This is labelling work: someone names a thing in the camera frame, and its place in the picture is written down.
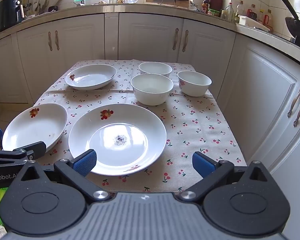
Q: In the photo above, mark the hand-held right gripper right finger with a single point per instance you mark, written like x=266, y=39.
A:
x=202, y=164

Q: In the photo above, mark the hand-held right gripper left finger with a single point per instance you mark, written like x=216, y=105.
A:
x=86, y=162

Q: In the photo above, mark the large white fruit-print plate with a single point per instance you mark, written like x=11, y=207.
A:
x=140, y=120

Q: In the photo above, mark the white bowl pink flowers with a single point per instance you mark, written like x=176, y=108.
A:
x=195, y=83
x=152, y=90
x=155, y=67

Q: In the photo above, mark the cherry-print tablecloth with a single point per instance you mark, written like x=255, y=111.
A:
x=190, y=130

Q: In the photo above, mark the white cabinet door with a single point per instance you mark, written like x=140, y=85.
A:
x=210, y=47
x=2, y=75
x=77, y=37
x=265, y=92
x=32, y=62
x=147, y=35
x=297, y=167

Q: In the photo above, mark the narrow white cabinet panel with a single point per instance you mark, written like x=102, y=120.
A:
x=111, y=35

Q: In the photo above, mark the kitchen utensil holder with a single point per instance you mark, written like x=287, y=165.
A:
x=48, y=3

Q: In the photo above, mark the white rectangular tray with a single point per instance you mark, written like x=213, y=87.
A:
x=252, y=23

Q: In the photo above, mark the small glass jar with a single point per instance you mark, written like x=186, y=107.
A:
x=223, y=14

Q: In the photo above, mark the green tin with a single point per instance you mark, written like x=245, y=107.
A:
x=213, y=12

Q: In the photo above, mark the clear bottle red cap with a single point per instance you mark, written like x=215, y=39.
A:
x=229, y=12

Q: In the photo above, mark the clear plastic bottle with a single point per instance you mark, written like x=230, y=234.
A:
x=239, y=11

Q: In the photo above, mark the small yellow bottle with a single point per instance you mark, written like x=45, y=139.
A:
x=260, y=16

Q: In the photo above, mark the soy sauce bottle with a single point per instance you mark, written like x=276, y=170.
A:
x=205, y=5

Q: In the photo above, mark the stone kitchen countertop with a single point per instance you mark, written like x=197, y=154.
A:
x=140, y=7

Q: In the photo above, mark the black wok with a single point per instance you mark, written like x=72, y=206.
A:
x=298, y=28

